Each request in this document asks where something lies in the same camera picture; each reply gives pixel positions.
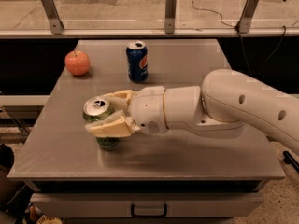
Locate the green soda can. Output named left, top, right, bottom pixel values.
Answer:
left=83, top=96, right=120, bottom=149

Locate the middle metal bracket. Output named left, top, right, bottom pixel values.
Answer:
left=164, top=0, right=177, bottom=34

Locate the dark round object left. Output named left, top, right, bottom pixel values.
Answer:
left=0, top=144, right=15, bottom=173

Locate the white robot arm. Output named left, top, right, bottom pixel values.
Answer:
left=83, top=69, right=299, bottom=154

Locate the red apple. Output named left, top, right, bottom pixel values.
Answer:
left=64, top=51, right=90, bottom=76

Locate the metal bracket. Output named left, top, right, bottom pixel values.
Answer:
left=236, top=0, right=259, bottom=34
left=40, top=0, right=64, bottom=35
left=164, top=0, right=177, bottom=34

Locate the right metal bracket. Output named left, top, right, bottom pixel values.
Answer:
left=236, top=0, right=259, bottom=34

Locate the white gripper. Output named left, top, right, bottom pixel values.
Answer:
left=85, top=86, right=167, bottom=138

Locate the left metal bracket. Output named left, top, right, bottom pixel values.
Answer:
left=40, top=0, right=64, bottom=35

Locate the grey drawer with black handle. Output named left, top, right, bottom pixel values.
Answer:
left=31, top=193, right=263, bottom=218

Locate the black cable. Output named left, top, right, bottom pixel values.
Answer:
left=188, top=0, right=288, bottom=77

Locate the black rod on floor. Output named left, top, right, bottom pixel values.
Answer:
left=283, top=151, right=299, bottom=173

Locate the blue Pepsi can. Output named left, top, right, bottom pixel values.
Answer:
left=126, top=40, right=148, bottom=82

